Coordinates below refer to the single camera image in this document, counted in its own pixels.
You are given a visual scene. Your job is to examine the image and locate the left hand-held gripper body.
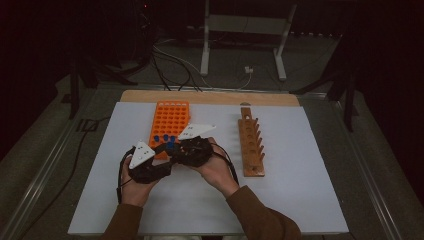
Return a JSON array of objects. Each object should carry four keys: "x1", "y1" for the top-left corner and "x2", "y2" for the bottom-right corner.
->
[{"x1": 128, "y1": 140, "x2": 173, "y2": 184}]

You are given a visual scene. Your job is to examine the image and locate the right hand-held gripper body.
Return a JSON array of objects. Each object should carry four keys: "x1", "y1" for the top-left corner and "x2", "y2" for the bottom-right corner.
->
[{"x1": 174, "y1": 123, "x2": 217, "y2": 168}]

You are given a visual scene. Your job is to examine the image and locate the orange plastic tube rack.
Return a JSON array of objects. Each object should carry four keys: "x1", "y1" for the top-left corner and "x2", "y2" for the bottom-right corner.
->
[{"x1": 148, "y1": 100, "x2": 191, "y2": 160}]

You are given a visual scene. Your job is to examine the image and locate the wooden tube rack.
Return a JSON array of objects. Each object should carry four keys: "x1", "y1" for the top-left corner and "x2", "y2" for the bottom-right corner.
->
[{"x1": 237, "y1": 106, "x2": 267, "y2": 178}]

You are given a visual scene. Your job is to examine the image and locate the person's right hand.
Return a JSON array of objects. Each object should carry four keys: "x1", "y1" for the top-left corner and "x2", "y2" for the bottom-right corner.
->
[{"x1": 194, "y1": 137, "x2": 240, "y2": 200}]

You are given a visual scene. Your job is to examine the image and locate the person's left hand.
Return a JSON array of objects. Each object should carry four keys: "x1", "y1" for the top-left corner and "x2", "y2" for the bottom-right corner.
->
[{"x1": 120, "y1": 165, "x2": 160, "y2": 208}]

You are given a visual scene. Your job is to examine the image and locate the white table mat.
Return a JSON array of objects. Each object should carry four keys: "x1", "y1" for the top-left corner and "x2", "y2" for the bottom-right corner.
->
[{"x1": 67, "y1": 101, "x2": 350, "y2": 236}]

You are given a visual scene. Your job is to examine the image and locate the wooden table board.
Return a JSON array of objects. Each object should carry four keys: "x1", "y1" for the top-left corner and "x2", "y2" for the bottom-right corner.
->
[{"x1": 119, "y1": 89, "x2": 301, "y2": 108}]

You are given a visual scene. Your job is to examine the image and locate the black tripod stand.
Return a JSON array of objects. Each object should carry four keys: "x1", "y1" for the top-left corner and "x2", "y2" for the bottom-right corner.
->
[
  {"x1": 289, "y1": 33, "x2": 360, "y2": 133},
  {"x1": 67, "y1": 49, "x2": 140, "y2": 120}
]

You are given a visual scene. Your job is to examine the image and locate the dark equipment rack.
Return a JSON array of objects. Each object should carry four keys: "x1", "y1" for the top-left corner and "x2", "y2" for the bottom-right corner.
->
[{"x1": 132, "y1": 0, "x2": 158, "y2": 69}]

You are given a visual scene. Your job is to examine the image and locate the white metal stand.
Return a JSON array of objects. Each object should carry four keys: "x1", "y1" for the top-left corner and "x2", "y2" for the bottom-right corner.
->
[{"x1": 199, "y1": 0, "x2": 298, "y2": 82}]

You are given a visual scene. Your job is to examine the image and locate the left hand-held gripper cable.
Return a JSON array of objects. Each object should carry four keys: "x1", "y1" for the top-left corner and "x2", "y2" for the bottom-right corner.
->
[{"x1": 115, "y1": 148, "x2": 136, "y2": 205}]

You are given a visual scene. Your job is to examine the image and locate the hand-held gripper cable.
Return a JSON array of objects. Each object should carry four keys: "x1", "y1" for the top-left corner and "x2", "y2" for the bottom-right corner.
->
[
  {"x1": 213, "y1": 143, "x2": 240, "y2": 186},
  {"x1": 115, "y1": 148, "x2": 136, "y2": 205}
]

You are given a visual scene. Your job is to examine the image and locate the right hand-held gripper cable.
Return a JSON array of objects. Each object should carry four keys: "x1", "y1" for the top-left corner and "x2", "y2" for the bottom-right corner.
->
[{"x1": 213, "y1": 143, "x2": 240, "y2": 186}]

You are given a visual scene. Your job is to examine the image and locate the long black floor cable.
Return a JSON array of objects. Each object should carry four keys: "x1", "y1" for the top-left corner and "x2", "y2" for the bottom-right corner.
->
[{"x1": 16, "y1": 115, "x2": 112, "y2": 240}]

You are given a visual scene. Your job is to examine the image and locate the black floor cables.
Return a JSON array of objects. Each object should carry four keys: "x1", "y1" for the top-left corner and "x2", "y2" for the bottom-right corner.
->
[{"x1": 150, "y1": 49, "x2": 203, "y2": 93}]

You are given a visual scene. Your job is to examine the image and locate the white floor cable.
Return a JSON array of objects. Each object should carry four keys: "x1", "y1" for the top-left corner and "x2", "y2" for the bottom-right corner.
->
[{"x1": 152, "y1": 39, "x2": 254, "y2": 91}]

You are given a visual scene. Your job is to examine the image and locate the aluminium frame rail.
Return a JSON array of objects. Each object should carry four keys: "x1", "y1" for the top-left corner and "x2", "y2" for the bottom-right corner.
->
[
  {"x1": 328, "y1": 96, "x2": 406, "y2": 240},
  {"x1": 0, "y1": 84, "x2": 101, "y2": 240}
]

